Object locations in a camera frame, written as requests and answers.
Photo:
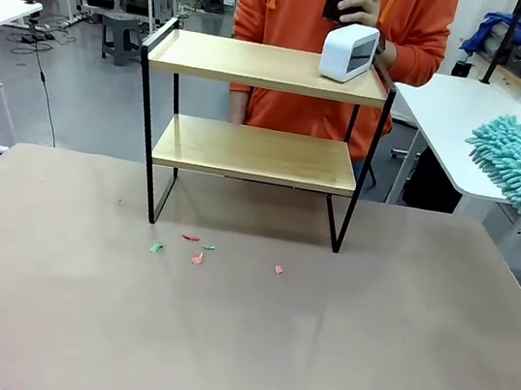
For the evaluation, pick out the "orange hoodie torso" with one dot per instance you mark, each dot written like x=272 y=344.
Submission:
x=292 y=13

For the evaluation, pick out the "person's left hand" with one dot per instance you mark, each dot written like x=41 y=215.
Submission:
x=365 y=4

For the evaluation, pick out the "two-tier wooden shelf black frame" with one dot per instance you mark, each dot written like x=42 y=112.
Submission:
x=260 y=65

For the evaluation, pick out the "dark mesh basket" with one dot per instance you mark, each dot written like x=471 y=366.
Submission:
x=518 y=59

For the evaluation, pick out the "white side table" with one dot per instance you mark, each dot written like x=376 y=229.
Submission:
x=449 y=115

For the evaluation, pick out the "red paper scrap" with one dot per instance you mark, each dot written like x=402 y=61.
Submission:
x=190 y=237

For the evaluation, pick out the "person's right hand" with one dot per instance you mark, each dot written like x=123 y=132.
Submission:
x=237 y=108

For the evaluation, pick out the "dark trousers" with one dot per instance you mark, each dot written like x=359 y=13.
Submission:
x=364 y=176

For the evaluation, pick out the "white digital clock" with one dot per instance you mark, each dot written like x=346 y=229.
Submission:
x=336 y=54

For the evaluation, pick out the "grey plastic stool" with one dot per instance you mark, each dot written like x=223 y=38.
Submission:
x=122 y=34

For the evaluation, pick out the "person's left forearm orange sleeve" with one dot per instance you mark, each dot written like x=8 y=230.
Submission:
x=415 y=61

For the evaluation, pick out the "blue cloth pile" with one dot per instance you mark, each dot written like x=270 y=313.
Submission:
x=506 y=30

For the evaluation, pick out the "green paper scrap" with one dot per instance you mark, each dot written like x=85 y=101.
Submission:
x=157 y=247
x=207 y=247

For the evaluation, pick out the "dark wristwatch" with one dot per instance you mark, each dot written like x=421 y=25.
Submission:
x=381 y=46

